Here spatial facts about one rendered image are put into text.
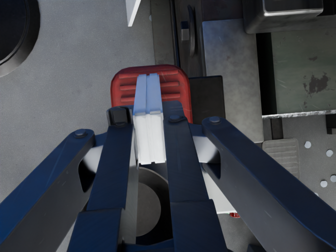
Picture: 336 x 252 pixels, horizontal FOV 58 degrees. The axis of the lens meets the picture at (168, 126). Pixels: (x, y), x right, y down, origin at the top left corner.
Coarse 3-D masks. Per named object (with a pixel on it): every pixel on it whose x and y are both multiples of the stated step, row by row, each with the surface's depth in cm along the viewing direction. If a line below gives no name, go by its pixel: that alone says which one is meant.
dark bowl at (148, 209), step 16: (144, 176) 94; (160, 176) 91; (144, 192) 98; (160, 192) 96; (144, 208) 98; (160, 208) 98; (144, 224) 98; (160, 224) 97; (144, 240) 96; (160, 240) 94
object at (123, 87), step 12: (120, 72) 22; (132, 72) 22; (144, 72) 22; (156, 72) 22; (168, 72) 22; (180, 72) 22; (120, 84) 22; (132, 84) 22; (168, 84) 22; (180, 84) 22; (120, 96) 22; (132, 96) 22; (168, 96) 22; (180, 96) 22
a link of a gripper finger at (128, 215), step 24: (120, 120) 14; (120, 144) 13; (120, 168) 11; (96, 192) 10; (120, 192) 10; (96, 216) 8; (120, 216) 8; (72, 240) 7; (96, 240) 7; (120, 240) 8
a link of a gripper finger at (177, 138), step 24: (168, 120) 14; (168, 144) 12; (192, 144) 12; (168, 168) 11; (192, 168) 11; (192, 192) 10; (192, 216) 8; (216, 216) 8; (192, 240) 7; (216, 240) 7
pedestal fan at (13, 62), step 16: (0, 0) 92; (16, 0) 93; (32, 0) 94; (0, 16) 92; (16, 16) 93; (32, 16) 94; (0, 32) 92; (16, 32) 93; (32, 32) 94; (0, 48) 93; (16, 48) 93; (32, 48) 96; (0, 64) 93; (16, 64) 95
